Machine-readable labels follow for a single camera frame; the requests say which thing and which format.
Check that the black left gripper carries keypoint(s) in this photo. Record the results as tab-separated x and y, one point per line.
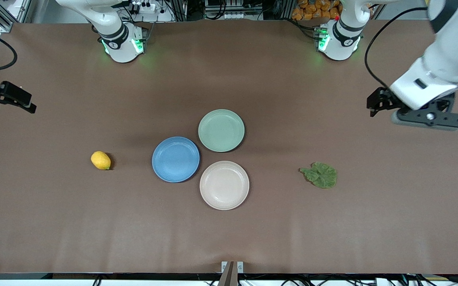
382	99

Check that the green lettuce leaf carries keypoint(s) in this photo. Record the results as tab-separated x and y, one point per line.
323	175

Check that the yellow lemon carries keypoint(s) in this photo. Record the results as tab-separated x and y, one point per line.
100	160

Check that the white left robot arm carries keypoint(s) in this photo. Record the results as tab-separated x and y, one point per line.
451	51

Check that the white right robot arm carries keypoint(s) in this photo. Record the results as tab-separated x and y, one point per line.
119	39

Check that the orange snack bag heap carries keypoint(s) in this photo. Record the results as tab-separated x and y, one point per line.
312	10

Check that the brown table cover sheet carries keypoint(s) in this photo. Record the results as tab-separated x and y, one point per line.
332	222

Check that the white power strip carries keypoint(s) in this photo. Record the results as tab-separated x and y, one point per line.
143	7

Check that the light green plate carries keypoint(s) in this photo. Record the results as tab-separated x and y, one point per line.
221	131

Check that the blue plate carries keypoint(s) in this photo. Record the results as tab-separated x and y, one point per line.
175	159

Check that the beige plate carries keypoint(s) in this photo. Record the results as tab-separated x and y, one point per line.
224	185

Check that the white bracket with post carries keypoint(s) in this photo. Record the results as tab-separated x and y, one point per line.
231	272

